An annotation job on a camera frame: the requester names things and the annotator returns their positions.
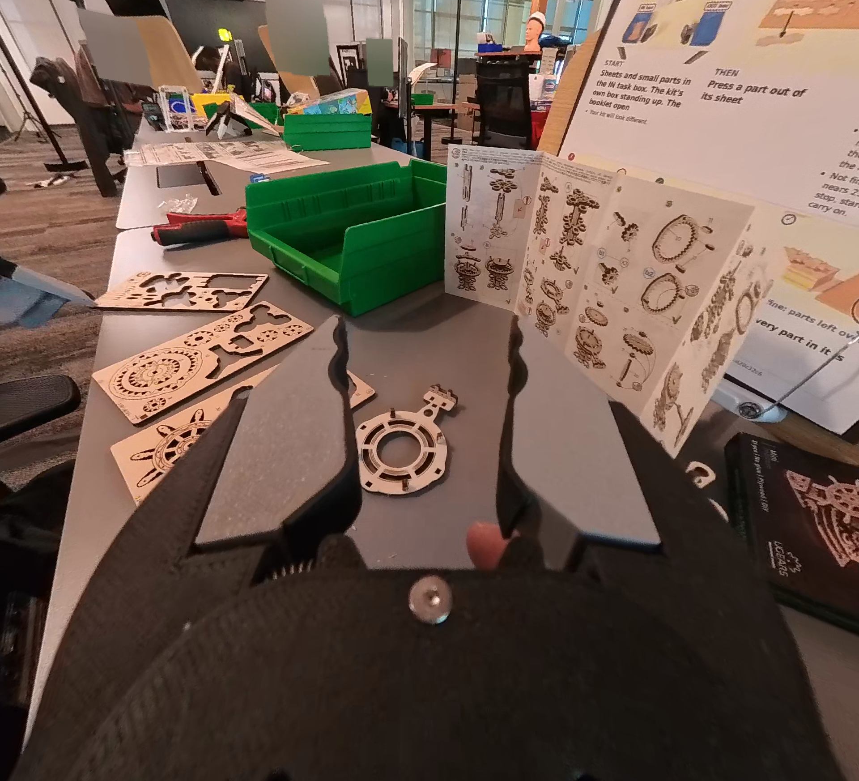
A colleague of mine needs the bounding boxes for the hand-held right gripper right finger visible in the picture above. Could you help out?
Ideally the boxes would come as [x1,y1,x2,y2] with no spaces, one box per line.
[498,316,663,547]

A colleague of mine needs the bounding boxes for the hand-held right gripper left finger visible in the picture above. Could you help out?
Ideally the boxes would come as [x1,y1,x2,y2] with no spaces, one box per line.
[193,314,365,547]

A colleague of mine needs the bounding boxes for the round wooden frame part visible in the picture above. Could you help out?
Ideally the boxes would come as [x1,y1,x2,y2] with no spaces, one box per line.
[354,384,460,497]

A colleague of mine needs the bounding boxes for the wooden sheet with gears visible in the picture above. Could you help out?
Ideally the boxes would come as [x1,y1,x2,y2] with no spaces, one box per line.
[92,301,315,427]

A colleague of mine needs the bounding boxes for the wooden sheet with blob cutouts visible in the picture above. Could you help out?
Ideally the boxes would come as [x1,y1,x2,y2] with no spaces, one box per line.
[94,271,269,313]

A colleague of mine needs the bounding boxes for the wooden sheet with ship wheel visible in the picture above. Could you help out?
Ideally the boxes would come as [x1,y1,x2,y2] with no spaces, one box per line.
[111,365,377,505]

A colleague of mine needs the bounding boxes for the folded instruction booklet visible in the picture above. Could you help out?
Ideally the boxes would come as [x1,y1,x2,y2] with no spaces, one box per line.
[445,145,774,457]

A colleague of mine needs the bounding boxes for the green plastic bin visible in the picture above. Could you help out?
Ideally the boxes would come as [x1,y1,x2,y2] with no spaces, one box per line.
[245,158,449,317]
[282,111,373,151]

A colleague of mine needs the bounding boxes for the red and black pliers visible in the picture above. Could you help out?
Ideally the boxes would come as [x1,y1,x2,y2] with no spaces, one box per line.
[153,207,249,247]

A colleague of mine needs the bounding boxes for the black kit box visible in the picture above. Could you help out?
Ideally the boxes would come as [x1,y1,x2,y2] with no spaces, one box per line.
[725,433,859,634]

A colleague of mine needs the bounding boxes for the printed paper sheets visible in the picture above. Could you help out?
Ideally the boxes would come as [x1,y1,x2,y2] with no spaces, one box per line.
[124,140,331,176]

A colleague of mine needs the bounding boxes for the clear acrylic case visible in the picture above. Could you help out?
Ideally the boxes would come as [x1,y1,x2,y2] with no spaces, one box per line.
[159,85,197,132]

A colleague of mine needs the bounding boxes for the colourful cardboard box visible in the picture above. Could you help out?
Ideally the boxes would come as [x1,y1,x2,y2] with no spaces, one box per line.
[302,90,371,117]

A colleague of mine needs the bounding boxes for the dark jacket on stand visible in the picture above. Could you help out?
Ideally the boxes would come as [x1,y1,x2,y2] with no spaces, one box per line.
[30,46,138,198]

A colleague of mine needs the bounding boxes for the black mesh chair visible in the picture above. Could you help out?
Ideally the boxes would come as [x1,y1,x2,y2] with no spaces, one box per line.
[476,59,536,151]

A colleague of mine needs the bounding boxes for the white instruction board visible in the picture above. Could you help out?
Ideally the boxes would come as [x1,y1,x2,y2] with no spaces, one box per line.
[557,0,859,436]

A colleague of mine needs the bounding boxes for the black floor lamp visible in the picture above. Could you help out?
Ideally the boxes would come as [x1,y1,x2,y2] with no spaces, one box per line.
[446,0,474,145]

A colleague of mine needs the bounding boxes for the metal wire board stand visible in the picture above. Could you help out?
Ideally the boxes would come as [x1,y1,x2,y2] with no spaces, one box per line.
[735,331,859,421]

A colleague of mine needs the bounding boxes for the black wall screen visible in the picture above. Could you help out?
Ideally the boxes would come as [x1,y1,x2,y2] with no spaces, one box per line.
[161,0,276,67]

